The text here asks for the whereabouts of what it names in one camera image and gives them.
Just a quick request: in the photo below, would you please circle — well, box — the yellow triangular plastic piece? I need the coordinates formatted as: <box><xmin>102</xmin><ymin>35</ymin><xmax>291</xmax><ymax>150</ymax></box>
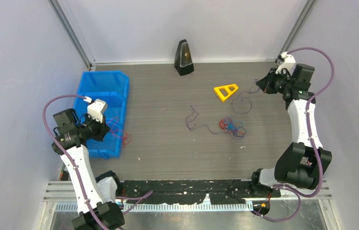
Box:
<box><xmin>213</xmin><ymin>84</ymin><xmax>239</xmax><ymax>102</ymax></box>

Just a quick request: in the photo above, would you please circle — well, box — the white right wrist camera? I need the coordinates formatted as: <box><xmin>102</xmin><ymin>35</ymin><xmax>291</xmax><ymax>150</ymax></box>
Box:
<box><xmin>275</xmin><ymin>51</ymin><xmax>296</xmax><ymax>74</ymax></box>

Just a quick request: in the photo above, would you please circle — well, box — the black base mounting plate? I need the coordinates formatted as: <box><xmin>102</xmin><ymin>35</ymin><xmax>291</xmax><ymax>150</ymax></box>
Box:
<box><xmin>116</xmin><ymin>179</ymin><xmax>280</xmax><ymax>205</ymax></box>

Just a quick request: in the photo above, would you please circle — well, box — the perforated metal rail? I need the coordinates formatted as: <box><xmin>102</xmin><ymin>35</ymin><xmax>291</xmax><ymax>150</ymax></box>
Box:
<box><xmin>55</xmin><ymin>201</ymin><xmax>253</xmax><ymax>213</ymax></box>

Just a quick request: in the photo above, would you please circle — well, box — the blue plastic bin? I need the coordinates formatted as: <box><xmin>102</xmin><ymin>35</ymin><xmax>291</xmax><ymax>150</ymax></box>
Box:
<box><xmin>77</xmin><ymin>70</ymin><xmax>130</xmax><ymax>160</ymax></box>

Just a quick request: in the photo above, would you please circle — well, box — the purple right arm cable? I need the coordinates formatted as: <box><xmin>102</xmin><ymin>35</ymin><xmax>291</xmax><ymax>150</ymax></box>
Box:
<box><xmin>252</xmin><ymin>47</ymin><xmax>336</xmax><ymax>222</ymax></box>

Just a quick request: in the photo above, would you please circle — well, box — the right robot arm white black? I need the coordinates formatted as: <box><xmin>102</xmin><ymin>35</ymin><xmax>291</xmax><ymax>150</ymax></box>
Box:
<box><xmin>249</xmin><ymin>64</ymin><xmax>332</xmax><ymax>197</ymax></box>

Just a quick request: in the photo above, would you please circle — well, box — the black metronome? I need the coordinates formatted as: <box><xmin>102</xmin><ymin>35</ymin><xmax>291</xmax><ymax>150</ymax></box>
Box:
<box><xmin>174</xmin><ymin>39</ymin><xmax>194</xmax><ymax>76</ymax></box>

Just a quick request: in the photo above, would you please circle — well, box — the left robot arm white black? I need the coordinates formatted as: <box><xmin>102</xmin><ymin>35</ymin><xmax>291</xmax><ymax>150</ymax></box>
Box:
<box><xmin>52</xmin><ymin>108</ymin><xmax>125</xmax><ymax>230</ymax></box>

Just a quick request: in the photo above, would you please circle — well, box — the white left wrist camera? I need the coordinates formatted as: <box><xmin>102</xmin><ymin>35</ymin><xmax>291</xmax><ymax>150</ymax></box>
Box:
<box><xmin>83</xmin><ymin>96</ymin><xmax>108</xmax><ymax>123</ymax></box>

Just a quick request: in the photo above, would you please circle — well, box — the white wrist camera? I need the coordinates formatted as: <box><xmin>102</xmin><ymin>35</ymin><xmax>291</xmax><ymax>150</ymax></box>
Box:
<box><xmin>83</xmin><ymin>96</ymin><xmax>108</xmax><ymax>123</ymax></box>
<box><xmin>275</xmin><ymin>51</ymin><xmax>296</xmax><ymax>74</ymax></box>

